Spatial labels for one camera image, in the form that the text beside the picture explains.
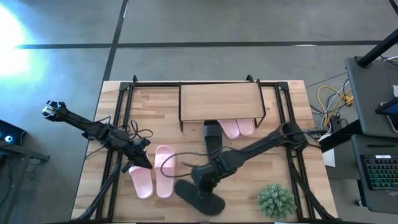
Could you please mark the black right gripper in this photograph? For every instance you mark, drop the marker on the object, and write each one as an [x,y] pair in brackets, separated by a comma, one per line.
[203,175]

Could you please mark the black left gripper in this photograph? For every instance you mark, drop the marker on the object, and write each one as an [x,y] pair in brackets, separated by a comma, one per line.
[130,153]

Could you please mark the black rubber slide sandal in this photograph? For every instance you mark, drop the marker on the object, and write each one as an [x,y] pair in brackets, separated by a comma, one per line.
[214,205]
[213,137]

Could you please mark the pink rubber slide sandal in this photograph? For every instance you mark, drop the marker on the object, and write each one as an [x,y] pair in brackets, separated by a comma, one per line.
[143,186]
[231,130]
[164,183]
[247,127]

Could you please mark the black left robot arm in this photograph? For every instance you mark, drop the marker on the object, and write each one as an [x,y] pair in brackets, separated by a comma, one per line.
[81,123]

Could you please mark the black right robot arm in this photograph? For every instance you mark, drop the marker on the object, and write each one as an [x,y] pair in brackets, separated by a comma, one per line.
[258,143]

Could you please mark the wooden shelf with black legs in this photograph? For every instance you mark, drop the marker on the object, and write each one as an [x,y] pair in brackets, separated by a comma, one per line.
[220,101]

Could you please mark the green artificial plant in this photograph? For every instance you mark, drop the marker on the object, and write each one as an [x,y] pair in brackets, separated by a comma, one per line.
[276,202]

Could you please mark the black device with blue light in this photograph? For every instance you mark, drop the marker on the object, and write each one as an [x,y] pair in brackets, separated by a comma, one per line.
[15,132]

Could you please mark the white box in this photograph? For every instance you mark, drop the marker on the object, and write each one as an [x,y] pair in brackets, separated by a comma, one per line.
[329,158]

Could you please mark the black desk support beam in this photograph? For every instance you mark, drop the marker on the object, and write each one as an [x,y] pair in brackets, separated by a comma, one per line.
[339,137]

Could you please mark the black power strip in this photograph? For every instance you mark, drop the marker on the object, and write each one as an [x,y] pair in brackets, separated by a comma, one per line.
[335,124]

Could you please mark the grey desk with keyboard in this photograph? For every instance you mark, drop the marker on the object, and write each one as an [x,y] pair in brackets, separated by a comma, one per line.
[357,146]

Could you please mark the black backlit keyboard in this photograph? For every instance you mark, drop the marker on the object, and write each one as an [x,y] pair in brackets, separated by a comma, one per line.
[382,172]

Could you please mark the grey desk with tablet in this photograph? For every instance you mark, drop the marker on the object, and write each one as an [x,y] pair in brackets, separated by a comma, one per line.
[370,93]

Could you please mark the tablet with blue screen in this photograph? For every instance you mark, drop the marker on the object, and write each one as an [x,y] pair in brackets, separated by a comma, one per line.
[392,109]

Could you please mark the black monitor pole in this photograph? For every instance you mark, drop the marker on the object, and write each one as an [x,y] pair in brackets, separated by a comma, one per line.
[376,49]

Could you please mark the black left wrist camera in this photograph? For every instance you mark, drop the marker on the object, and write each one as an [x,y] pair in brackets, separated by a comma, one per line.
[143,144]

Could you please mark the black metal rig frame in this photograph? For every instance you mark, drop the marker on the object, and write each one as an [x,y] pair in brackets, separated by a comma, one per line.
[281,102]

